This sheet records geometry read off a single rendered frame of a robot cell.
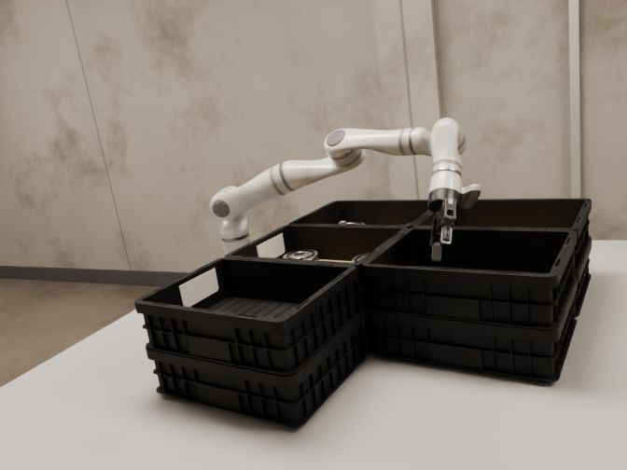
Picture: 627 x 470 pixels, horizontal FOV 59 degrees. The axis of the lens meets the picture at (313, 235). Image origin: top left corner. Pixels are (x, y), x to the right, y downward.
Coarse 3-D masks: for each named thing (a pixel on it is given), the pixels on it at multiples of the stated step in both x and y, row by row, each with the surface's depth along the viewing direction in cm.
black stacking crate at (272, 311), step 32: (224, 288) 141; (256, 288) 137; (288, 288) 131; (320, 288) 126; (352, 288) 121; (160, 320) 116; (320, 320) 110; (352, 320) 119; (192, 352) 113; (224, 352) 108; (256, 352) 104; (288, 352) 101
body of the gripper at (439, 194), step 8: (432, 192) 128; (440, 192) 126; (448, 192) 126; (456, 192) 126; (432, 200) 127; (440, 200) 126; (456, 200) 126; (432, 208) 129; (440, 208) 126; (456, 208) 127
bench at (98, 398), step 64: (128, 320) 171; (64, 384) 135; (128, 384) 131; (384, 384) 116; (448, 384) 112; (512, 384) 109; (576, 384) 106; (0, 448) 112; (64, 448) 109; (128, 448) 106; (192, 448) 104; (256, 448) 101; (320, 448) 98; (384, 448) 96; (448, 448) 94; (512, 448) 92; (576, 448) 89
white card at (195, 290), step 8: (208, 272) 136; (192, 280) 131; (200, 280) 133; (208, 280) 136; (216, 280) 138; (184, 288) 129; (192, 288) 131; (200, 288) 133; (208, 288) 136; (216, 288) 139; (184, 296) 129; (192, 296) 131; (200, 296) 134; (208, 296) 136; (184, 304) 129; (192, 304) 131
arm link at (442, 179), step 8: (432, 176) 131; (440, 176) 128; (448, 176) 128; (456, 176) 128; (432, 184) 129; (440, 184) 127; (448, 184) 127; (456, 184) 127; (472, 184) 127; (464, 192) 127; (472, 192) 126; (480, 192) 126; (464, 200) 130; (472, 200) 130; (464, 208) 133
